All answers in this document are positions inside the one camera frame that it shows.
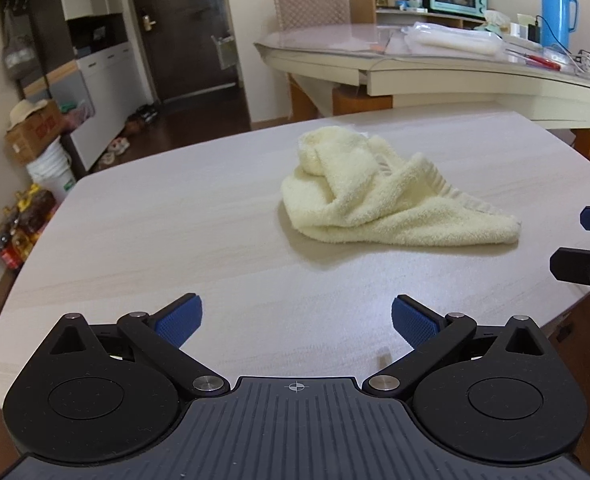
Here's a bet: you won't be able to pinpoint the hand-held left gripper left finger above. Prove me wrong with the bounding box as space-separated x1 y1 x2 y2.
44 294 230 401

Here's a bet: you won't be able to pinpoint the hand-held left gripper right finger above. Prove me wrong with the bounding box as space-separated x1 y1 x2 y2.
364 294 546 402

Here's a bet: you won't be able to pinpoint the cream terry towel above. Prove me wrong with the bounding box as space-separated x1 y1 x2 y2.
280 126 522 250

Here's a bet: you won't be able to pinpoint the cluster of oil bottles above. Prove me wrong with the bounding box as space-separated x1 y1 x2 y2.
0 184 59 274

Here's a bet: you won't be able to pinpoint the white plastic bucket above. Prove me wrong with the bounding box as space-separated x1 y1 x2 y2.
26 137 78 205

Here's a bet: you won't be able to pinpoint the row of shoes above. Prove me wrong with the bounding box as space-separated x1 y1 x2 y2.
95 102 162 167

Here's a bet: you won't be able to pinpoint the blue thermos flask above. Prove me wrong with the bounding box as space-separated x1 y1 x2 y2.
541 0 580 51

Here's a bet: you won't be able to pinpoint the cream dining table glass top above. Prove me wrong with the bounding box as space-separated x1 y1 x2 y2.
253 22 590 161

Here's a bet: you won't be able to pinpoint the colourful cloth pile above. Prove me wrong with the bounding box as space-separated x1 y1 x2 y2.
60 102 94 134

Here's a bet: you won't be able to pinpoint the clear plastic bag white contents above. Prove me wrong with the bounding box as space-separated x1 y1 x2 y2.
404 21 506 56

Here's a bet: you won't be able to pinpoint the large printed cardboard box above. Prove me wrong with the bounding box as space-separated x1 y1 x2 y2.
4 100 65 166

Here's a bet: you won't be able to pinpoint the straw hat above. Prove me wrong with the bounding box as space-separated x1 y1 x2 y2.
8 98 50 131

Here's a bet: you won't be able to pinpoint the grey white hall cabinet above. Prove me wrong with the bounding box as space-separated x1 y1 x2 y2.
0 0 152 172

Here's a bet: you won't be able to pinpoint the wooden side shelf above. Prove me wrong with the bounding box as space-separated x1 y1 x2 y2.
375 7 486 30

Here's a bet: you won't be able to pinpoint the dark brown door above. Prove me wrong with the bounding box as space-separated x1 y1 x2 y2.
125 0 251 123

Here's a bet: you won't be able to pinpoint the grey hanging bag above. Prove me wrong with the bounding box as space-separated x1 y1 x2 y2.
1 7 44 81

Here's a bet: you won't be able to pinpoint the small brown cardboard box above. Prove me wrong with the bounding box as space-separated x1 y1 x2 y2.
349 0 377 25

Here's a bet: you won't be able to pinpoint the beige quilted chair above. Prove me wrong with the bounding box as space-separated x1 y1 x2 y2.
272 0 351 33

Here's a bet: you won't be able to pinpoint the red-handled tool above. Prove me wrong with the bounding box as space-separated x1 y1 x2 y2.
506 48 566 69

